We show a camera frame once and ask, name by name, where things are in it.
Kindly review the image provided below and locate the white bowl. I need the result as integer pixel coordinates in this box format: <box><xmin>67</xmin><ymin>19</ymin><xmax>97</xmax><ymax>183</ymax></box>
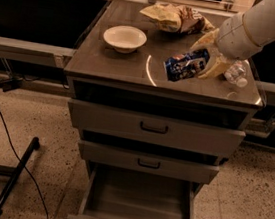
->
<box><xmin>103</xmin><ymin>25</ymin><xmax>147</xmax><ymax>54</ymax></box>

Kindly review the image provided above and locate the black floor cable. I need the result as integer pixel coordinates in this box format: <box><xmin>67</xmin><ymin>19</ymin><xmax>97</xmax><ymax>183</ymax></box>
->
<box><xmin>0</xmin><ymin>96</ymin><xmax>65</xmax><ymax>219</ymax></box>

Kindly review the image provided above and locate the middle grey drawer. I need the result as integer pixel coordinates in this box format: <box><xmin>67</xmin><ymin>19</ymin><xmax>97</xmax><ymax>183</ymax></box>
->
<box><xmin>79</xmin><ymin>140</ymin><xmax>220</xmax><ymax>184</ymax></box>

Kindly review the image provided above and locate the blue pepsi can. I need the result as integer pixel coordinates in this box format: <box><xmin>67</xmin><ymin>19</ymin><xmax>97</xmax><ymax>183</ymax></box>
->
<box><xmin>164</xmin><ymin>49</ymin><xmax>210</xmax><ymax>82</ymax></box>

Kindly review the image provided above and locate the clear plastic water bottle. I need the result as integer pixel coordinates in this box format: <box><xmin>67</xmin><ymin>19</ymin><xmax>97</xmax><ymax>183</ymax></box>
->
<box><xmin>224</xmin><ymin>60</ymin><xmax>248</xmax><ymax>88</ymax></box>

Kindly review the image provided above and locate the grey desk rail left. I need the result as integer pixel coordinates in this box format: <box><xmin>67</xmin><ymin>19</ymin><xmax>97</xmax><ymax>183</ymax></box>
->
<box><xmin>0</xmin><ymin>36</ymin><xmax>76</xmax><ymax>69</ymax></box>

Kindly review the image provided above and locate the grey drawer cabinet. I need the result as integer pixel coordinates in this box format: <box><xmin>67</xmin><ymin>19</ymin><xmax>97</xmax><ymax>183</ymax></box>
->
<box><xmin>43</xmin><ymin>0</ymin><xmax>275</xmax><ymax>219</ymax></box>

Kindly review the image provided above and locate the top grey drawer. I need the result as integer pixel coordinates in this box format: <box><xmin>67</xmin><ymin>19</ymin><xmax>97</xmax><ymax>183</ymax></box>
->
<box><xmin>68</xmin><ymin>99</ymin><xmax>245</xmax><ymax>158</ymax></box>

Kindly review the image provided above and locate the black table leg base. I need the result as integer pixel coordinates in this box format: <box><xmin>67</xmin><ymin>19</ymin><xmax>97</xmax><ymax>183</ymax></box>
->
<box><xmin>0</xmin><ymin>137</ymin><xmax>40</xmax><ymax>216</ymax></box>

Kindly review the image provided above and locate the open bottom grey drawer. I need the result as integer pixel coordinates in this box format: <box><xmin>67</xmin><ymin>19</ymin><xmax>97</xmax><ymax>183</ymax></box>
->
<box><xmin>68</xmin><ymin>165</ymin><xmax>195</xmax><ymax>219</ymax></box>

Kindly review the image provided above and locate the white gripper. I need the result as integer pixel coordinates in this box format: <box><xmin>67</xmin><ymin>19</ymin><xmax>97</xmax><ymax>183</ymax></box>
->
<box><xmin>190</xmin><ymin>13</ymin><xmax>262</xmax><ymax>79</ymax></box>

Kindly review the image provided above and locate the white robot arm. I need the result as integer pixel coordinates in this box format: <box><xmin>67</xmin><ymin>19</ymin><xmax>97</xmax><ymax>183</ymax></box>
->
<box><xmin>190</xmin><ymin>0</ymin><xmax>275</xmax><ymax>79</ymax></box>

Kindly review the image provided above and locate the yellow brown chip bag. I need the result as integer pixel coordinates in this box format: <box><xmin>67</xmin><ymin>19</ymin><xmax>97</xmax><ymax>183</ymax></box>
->
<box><xmin>140</xmin><ymin>3</ymin><xmax>215</xmax><ymax>35</ymax></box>

